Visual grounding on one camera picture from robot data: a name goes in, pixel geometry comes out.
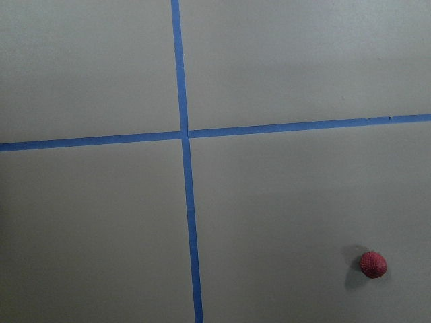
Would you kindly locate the red strawberry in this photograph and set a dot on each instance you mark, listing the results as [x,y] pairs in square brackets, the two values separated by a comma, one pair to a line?
[373,265]

